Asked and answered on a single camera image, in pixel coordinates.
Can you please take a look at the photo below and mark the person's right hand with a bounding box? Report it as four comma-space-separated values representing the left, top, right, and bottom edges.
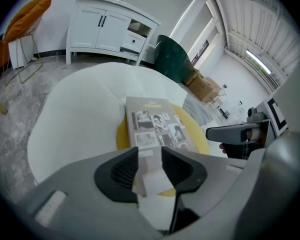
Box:
219, 128, 261, 155

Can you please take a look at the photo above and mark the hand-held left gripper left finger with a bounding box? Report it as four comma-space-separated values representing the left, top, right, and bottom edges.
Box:
93, 146, 140, 205

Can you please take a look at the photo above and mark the grey magazine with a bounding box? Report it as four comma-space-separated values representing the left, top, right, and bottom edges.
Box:
125, 96, 200, 200

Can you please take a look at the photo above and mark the grey cloth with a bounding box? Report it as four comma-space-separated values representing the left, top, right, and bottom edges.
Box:
182, 94, 214, 127

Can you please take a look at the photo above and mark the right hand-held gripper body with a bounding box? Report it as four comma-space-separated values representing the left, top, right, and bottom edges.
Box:
224, 97, 289, 160

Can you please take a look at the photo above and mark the ceiling tube light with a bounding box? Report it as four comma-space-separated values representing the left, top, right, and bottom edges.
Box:
245, 48, 273, 74

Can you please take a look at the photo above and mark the white sink cabinet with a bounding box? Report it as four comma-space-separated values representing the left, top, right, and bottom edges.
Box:
65, 0, 162, 67

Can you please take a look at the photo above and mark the small cardboard box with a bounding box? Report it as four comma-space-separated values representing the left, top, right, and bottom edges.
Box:
182, 68, 204, 86

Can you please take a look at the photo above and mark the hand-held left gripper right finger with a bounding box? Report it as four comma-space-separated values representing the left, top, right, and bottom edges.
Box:
160, 146, 209, 235

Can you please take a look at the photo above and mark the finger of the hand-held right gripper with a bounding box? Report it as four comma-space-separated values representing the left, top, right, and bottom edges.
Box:
205, 123, 249, 143

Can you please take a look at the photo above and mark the green bathtub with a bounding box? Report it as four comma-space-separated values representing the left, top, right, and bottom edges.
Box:
153, 34, 194, 83

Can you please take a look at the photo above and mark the orange cushioned wire chair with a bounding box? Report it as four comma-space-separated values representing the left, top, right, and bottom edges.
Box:
1, 0, 53, 85

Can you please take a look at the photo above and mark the narrow grey roller blind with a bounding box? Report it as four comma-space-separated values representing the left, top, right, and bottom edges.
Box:
174, 3, 215, 50

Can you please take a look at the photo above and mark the small grey camera box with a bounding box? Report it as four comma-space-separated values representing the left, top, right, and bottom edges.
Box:
246, 107, 266, 122

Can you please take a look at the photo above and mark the large cardboard box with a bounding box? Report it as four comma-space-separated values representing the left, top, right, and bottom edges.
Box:
189, 74, 222, 103

